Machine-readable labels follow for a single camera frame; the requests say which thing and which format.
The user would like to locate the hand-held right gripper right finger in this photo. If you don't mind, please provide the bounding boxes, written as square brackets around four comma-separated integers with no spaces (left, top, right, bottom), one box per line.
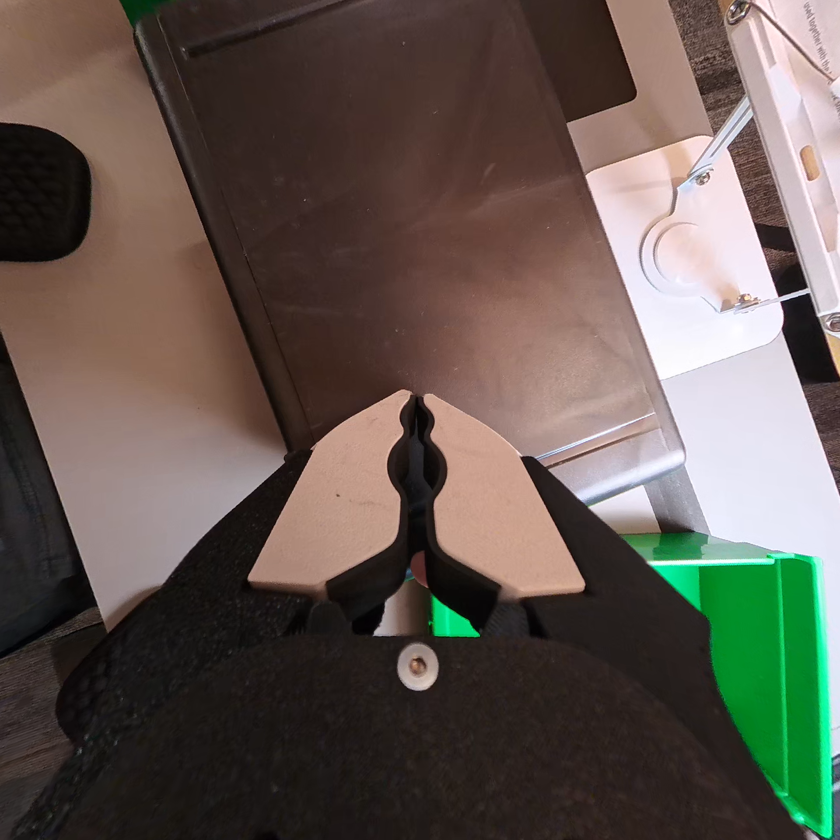
[420,392,587,602]

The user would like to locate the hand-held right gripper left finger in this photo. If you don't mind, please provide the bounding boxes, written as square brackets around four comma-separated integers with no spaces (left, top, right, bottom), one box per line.
[246,388,414,601]

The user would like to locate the black drawer cabinet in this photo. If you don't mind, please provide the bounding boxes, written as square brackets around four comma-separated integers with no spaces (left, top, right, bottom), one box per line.
[133,0,686,509]

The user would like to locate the empty green bin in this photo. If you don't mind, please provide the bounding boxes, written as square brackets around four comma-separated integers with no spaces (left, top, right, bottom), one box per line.
[428,533,826,840]

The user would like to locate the document stand with wooden board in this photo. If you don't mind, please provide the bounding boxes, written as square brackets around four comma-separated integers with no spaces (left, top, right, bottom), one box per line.
[585,0,840,382]

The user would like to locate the black rectangular pad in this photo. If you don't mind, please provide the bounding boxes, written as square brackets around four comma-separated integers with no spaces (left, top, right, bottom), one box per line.
[524,0,639,124]

